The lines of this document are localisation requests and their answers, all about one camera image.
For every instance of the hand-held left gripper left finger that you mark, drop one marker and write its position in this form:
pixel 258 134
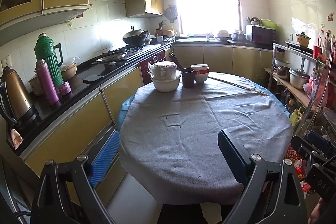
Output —
pixel 105 158

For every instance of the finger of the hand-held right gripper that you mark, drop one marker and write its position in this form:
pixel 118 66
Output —
pixel 302 148
pixel 317 140

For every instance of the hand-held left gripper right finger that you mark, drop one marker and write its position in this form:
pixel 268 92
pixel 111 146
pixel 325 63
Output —
pixel 233 158

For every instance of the red mesh basket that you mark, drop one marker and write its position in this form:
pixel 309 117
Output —
pixel 291 154

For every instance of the person's right hand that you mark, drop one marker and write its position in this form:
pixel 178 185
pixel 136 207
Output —
pixel 316 207

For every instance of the red bag on rack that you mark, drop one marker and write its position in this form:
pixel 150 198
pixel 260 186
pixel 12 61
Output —
pixel 315 92

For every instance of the grey tablecloth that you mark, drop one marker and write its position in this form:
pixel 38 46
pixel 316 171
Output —
pixel 183 134

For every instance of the large steel pot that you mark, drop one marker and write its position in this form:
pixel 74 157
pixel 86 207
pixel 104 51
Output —
pixel 299 81

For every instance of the thin bamboo stick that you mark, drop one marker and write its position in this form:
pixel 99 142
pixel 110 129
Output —
pixel 236 85

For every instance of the small steel pot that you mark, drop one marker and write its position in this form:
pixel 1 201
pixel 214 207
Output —
pixel 283 73

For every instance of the black kitchen countertop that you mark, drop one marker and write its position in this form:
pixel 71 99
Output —
pixel 78 87

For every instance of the black phone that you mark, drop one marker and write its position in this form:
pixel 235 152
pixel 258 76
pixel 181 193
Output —
pixel 93 79

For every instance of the purple cup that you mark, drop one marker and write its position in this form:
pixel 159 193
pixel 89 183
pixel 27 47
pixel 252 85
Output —
pixel 64 88

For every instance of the white bowl red band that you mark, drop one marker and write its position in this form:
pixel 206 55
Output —
pixel 200 77

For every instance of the metal storage rack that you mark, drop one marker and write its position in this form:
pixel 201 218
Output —
pixel 274 61

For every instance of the floral small cup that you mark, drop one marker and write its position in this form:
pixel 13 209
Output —
pixel 16 138

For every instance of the dark cup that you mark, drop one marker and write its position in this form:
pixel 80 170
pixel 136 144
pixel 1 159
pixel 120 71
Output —
pixel 188 79

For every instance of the purple thermos bottle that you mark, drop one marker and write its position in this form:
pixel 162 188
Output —
pixel 47 85

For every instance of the brown bowl in plastic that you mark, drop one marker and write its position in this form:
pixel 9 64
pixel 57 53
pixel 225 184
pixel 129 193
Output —
pixel 69 70

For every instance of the clear oil bottle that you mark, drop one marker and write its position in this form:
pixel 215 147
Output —
pixel 326 45

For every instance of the flat dark pan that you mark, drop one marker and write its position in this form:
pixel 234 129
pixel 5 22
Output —
pixel 110 58

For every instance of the enamel pot with lid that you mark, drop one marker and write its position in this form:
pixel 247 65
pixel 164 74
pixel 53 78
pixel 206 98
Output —
pixel 303 39

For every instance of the beige small cup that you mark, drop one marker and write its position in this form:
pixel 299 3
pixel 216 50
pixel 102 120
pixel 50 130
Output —
pixel 34 85

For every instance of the white lidded pot in bag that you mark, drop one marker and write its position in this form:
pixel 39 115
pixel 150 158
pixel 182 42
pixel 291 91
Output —
pixel 164 70

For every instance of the maroon built-in appliance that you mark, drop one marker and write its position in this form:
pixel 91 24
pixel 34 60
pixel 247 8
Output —
pixel 151 61

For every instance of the brass electric kettle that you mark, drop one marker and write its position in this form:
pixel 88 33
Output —
pixel 15 98

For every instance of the gas stove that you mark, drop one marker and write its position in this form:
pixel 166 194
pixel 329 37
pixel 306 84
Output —
pixel 131 52

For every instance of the green thermos jug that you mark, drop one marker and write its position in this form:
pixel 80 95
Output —
pixel 48 61

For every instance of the dark microwave oven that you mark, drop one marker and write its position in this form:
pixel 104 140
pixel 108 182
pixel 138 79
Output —
pixel 262 34

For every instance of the steel mixing bowls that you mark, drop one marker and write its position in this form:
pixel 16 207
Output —
pixel 237 37

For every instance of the white plates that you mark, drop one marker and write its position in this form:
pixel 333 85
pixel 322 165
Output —
pixel 223 34

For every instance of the black wok with lid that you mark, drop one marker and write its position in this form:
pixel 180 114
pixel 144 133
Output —
pixel 135 37

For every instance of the green plastic basin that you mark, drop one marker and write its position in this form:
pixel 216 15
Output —
pixel 269 23

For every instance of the potted plant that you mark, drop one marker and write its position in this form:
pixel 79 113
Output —
pixel 254 21

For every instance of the knife block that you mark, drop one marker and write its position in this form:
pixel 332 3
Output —
pixel 159 33

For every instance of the white wall socket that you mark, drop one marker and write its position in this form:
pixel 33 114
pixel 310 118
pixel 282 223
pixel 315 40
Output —
pixel 7 61

